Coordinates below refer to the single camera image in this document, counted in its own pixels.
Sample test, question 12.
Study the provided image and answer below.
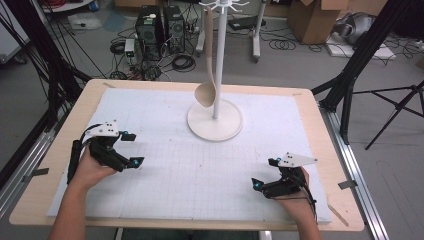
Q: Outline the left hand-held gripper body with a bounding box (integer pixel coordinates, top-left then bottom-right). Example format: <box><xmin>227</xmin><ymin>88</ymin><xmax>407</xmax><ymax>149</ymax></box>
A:
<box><xmin>85</xmin><ymin>120</ymin><xmax>132</xmax><ymax>173</ymax></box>

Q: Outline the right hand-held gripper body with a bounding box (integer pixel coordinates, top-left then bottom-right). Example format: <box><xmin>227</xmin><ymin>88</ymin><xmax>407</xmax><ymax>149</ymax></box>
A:
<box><xmin>260</xmin><ymin>152</ymin><xmax>319</xmax><ymax>200</ymax></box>

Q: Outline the white hook rack stand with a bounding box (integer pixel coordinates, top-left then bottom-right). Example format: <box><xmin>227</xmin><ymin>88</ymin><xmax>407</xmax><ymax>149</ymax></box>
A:
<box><xmin>186</xmin><ymin>0</ymin><xmax>250</xmax><ymax>142</ymax></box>

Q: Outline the wooden spoon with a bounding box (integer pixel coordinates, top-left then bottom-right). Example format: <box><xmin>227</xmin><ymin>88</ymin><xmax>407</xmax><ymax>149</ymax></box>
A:
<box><xmin>194</xmin><ymin>5</ymin><xmax>218</xmax><ymax>109</ymax></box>

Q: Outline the person's left hand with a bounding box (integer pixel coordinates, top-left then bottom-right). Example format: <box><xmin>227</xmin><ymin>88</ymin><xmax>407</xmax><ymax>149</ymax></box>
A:
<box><xmin>70</xmin><ymin>146</ymin><xmax>118</xmax><ymax>194</ymax></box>

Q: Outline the person's right hand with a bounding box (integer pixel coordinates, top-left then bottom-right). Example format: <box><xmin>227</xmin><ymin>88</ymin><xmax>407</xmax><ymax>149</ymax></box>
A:
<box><xmin>272</xmin><ymin>166</ymin><xmax>315</xmax><ymax>222</ymax></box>

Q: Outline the white grid mat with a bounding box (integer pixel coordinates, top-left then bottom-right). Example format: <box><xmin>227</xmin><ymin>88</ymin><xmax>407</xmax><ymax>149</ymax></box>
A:
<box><xmin>46</xmin><ymin>87</ymin><xmax>333</xmax><ymax>224</ymax></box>

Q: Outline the grey metal clip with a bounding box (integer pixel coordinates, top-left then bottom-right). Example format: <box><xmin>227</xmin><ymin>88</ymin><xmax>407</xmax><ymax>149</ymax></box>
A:
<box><xmin>337</xmin><ymin>179</ymin><xmax>359</xmax><ymax>191</ymax></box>
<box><xmin>22</xmin><ymin>167</ymin><xmax>50</xmax><ymax>183</ymax></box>

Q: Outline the small white electronic box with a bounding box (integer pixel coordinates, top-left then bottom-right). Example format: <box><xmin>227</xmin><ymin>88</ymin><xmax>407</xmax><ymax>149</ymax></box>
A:
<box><xmin>124</xmin><ymin>38</ymin><xmax>137</xmax><ymax>65</ymax></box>

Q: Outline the large black computer tower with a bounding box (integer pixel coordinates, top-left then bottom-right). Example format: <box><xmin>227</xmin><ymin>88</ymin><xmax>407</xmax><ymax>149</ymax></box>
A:
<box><xmin>134</xmin><ymin>5</ymin><xmax>165</xmax><ymax>62</ymax></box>

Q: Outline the black tripod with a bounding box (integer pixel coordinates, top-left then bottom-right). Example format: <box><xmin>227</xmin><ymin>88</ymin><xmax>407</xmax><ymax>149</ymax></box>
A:
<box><xmin>353</xmin><ymin>79</ymin><xmax>424</xmax><ymax>151</ymax></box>

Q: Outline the slim black computer tower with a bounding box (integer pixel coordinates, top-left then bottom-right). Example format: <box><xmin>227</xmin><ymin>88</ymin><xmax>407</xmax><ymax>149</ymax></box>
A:
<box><xmin>163</xmin><ymin>5</ymin><xmax>186</xmax><ymax>54</ymax></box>

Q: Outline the white foam board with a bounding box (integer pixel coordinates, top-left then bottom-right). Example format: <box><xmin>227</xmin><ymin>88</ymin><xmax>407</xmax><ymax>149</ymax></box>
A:
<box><xmin>325</xmin><ymin>34</ymin><xmax>398</xmax><ymax>61</ymax></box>

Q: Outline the cardboard box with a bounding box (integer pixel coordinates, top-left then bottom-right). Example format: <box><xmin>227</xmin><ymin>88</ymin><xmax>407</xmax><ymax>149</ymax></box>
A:
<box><xmin>287</xmin><ymin>0</ymin><xmax>350</xmax><ymax>45</ymax></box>

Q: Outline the grey bag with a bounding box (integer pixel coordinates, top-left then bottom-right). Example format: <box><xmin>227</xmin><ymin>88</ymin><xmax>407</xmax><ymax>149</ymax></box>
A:
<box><xmin>331</xmin><ymin>12</ymin><xmax>377</xmax><ymax>46</ymax></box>

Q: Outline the white round table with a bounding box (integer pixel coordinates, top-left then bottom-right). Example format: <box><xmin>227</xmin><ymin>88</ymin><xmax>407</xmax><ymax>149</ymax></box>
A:
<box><xmin>39</xmin><ymin>0</ymin><xmax>97</xmax><ymax>14</ymax></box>

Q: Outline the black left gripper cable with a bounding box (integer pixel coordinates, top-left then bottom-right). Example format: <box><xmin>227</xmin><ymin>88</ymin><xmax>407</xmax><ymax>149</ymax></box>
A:
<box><xmin>66</xmin><ymin>123</ymin><xmax>103</xmax><ymax>185</ymax></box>

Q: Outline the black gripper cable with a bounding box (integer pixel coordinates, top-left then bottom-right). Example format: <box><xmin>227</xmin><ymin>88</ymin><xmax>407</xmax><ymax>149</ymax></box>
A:
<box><xmin>271</xmin><ymin>174</ymin><xmax>318</xmax><ymax>223</ymax></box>
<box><xmin>66</xmin><ymin>123</ymin><xmax>103</xmax><ymax>185</ymax></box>

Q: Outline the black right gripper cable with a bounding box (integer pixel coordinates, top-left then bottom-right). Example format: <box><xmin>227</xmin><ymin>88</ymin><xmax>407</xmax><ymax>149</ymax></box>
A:
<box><xmin>271</xmin><ymin>174</ymin><xmax>318</xmax><ymax>223</ymax></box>

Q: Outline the aluminium rail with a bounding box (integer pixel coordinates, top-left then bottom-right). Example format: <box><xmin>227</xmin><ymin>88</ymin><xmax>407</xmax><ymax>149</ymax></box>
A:
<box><xmin>319</xmin><ymin>105</ymin><xmax>390</xmax><ymax>240</ymax></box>
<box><xmin>0</xmin><ymin>129</ymin><xmax>57</xmax><ymax>219</ymax></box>

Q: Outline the black metal frame stand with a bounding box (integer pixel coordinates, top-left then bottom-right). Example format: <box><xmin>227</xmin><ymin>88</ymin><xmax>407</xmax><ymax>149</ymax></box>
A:
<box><xmin>311</xmin><ymin>0</ymin><xmax>414</xmax><ymax>145</ymax></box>
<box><xmin>0</xmin><ymin>0</ymin><xmax>94</xmax><ymax>132</ymax></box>

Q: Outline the thin coiled black cable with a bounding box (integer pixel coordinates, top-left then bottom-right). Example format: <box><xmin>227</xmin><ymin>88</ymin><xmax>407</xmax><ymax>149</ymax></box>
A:
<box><xmin>268</xmin><ymin>38</ymin><xmax>297</xmax><ymax>52</ymax></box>

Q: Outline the white rolling stand frame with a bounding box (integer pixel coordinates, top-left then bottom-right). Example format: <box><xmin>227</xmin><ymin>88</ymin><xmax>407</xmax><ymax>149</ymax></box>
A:
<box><xmin>195</xmin><ymin>0</ymin><xmax>268</xmax><ymax>64</ymax></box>

